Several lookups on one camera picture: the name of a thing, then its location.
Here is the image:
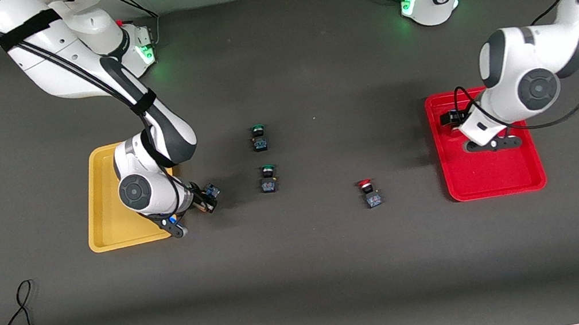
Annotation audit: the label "red push button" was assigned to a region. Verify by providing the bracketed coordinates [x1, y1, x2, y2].
[445, 109, 465, 132]
[356, 177, 384, 210]

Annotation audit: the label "yellow push button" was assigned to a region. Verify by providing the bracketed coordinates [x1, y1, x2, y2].
[201, 182, 224, 214]

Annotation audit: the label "red plastic tray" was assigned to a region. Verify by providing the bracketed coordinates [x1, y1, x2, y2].
[423, 78, 549, 206]

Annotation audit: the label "green push button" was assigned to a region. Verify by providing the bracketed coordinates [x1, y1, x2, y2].
[257, 164, 280, 195]
[250, 123, 272, 153]

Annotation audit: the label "yellow plastic tray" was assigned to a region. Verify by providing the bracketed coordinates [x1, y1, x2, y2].
[74, 135, 186, 254]

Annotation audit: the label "dark grey table mat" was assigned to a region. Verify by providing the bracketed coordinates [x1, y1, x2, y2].
[0, 0, 579, 325]

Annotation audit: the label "black cables at right arm base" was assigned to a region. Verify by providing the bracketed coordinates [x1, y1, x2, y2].
[112, 0, 163, 46]

